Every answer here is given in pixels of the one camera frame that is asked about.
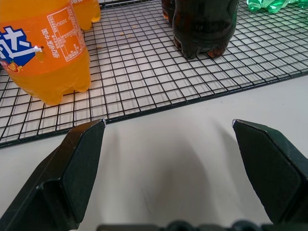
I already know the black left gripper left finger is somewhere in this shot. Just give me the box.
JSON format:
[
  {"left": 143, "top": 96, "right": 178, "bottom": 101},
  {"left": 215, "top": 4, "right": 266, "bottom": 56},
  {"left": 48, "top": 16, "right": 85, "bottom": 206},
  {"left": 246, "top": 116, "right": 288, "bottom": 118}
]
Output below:
[{"left": 0, "top": 119, "right": 107, "bottom": 231}]

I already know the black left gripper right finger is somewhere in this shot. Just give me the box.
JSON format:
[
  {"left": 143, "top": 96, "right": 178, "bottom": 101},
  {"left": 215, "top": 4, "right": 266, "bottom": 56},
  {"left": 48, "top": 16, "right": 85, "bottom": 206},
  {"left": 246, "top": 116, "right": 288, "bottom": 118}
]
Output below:
[{"left": 231, "top": 118, "right": 308, "bottom": 227}]

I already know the orange Fanta soda bottle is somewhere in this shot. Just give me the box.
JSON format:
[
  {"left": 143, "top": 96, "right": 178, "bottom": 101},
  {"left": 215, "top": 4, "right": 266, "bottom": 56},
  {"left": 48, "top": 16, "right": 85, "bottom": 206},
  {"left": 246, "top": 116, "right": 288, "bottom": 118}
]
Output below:
[
  {"left": 0, "top": 0, "right": 92, "bottom": 106},
  {"left": 71, "top": 0, "right": 102, "bottom": 31}
]

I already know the dark cola bottle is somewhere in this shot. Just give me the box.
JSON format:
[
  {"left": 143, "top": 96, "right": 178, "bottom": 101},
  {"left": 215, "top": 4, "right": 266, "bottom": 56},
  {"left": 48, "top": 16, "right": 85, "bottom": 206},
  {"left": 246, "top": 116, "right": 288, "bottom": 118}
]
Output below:
[
  {"left": 160, "top": 0, "right": 177, "bottom": 25},
  {"left": 172, "top": 0, "right": 240, "bottom": 60}
]

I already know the black wire mesh rack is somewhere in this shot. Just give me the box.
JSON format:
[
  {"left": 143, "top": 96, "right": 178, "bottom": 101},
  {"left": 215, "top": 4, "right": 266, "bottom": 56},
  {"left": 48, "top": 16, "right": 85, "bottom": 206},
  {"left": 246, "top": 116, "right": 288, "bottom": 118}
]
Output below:
[{"left": 0, "top": 0, "right": 308, "bottom": 149}]

